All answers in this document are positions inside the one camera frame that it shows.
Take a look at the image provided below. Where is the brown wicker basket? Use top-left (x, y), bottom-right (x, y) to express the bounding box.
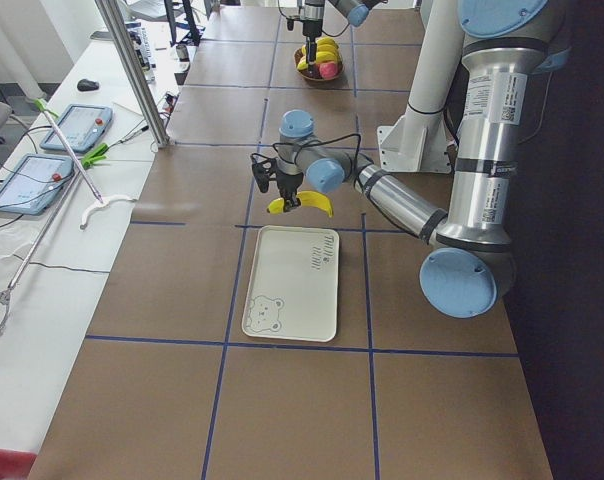
top-left (294, 47), bottom-right (344, 82)

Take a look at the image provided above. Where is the small metal cup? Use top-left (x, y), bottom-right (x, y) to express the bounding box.
top-left (175, 44), bottom-right (189, 62)

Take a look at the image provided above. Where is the far blue teach pendant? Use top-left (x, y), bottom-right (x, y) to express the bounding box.
top-left (48, 104), bottom-right (113, 154)

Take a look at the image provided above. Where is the textured light yellow banana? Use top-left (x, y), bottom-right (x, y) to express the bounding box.
top-left (297, 54), bottom-right (310, 75)

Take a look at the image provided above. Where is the smooth yellow banana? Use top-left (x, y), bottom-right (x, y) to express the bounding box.
top-left (267, 191), bottom-right (334, 218)

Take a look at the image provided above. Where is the yellow banana curved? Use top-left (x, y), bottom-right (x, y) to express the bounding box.
top-left (316, 37), bottom-right (339, 52)

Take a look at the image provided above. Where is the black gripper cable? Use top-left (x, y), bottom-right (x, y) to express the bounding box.
top-left (249, 132), bottom-right (362, 194)

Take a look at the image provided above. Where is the green plastic clip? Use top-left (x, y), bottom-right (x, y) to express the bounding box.
top-left (81, 143), bottom-right (109, 170)

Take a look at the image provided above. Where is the near blue teach pendant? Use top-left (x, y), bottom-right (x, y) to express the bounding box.
top-left (0, 154), bottom-right (74, 215)

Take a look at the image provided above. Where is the black computer mouse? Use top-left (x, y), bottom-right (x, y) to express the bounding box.
top-left (76, 78), bottom-right (100, 92)

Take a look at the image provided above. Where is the white plastic hook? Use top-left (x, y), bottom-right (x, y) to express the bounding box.
top-left (79, 194), bottom-right (137, 230)

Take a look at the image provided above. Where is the yellow banana far side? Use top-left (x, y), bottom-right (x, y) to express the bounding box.
top-left (316, 49), bottom-right (342, 64)

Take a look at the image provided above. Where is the pink red apple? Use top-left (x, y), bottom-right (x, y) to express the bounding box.
top-left (318, 61), bottom-right (340, 80)

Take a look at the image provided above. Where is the aluminium frame post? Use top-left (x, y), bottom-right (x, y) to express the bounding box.
top-left (95, 0), bottom-right (170, 149)

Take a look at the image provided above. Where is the long metal grabber tool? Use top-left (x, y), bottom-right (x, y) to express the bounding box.
top-left (0, 102), bottom-right (108, 339)

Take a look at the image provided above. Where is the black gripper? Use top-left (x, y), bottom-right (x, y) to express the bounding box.
top-left (304, 35), bottom-right (318, 74)
top-left (276, 170), bottom-right (303, 213)

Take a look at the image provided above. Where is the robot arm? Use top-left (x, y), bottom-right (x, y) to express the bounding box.
top-left (300, 0), bottom-right (381, 78)
top-left (252, 1), bottom-right (575, 318)

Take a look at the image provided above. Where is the white bear tray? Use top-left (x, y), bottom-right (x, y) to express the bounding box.
top-left (242, 225), bottom-right (340, 342)

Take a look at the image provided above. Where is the blue teach pendant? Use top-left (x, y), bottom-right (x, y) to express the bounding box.
top-left (48, 104), bottom-right (113, 154)
top-left (0, 154), bottom-right (74, 215)

